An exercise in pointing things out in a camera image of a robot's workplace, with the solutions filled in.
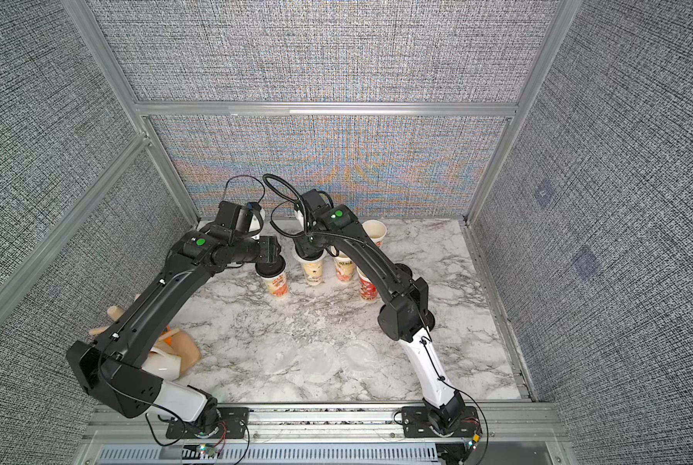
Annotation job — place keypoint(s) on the wooden mug tree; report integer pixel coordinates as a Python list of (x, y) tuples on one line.
[(182, 345)]

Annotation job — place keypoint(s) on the black plastic cup lid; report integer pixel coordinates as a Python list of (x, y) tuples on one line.
[(308, 256), (271, 270), (405, 269), (429, 320)]

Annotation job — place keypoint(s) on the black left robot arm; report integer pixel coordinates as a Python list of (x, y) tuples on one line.
[(110, 369)]

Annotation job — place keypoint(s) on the red milk tea paper cup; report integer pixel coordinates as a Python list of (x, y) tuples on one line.
[(368, 290)]

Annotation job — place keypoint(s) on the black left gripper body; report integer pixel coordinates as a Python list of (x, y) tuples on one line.
[(270, 267)]

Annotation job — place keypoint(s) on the white mug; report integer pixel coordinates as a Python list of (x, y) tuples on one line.
[(163, 364)]

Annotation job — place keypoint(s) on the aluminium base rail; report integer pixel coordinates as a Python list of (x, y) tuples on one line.
[(514, 432)]

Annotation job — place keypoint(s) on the orange mug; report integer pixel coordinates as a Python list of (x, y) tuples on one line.
[(166, 337)]

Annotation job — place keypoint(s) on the middle yellow paper cup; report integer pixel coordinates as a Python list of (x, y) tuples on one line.
[(344, 268)]

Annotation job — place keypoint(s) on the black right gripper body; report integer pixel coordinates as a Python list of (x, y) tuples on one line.
[(309, 253)]

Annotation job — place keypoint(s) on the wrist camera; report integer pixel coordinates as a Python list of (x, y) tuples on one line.
[(311, 205), (246, 220)]

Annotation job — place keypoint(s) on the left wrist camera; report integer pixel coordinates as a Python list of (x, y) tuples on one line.
[(246, 220)]

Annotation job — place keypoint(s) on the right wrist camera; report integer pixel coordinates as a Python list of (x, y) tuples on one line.
[(311, 205)]

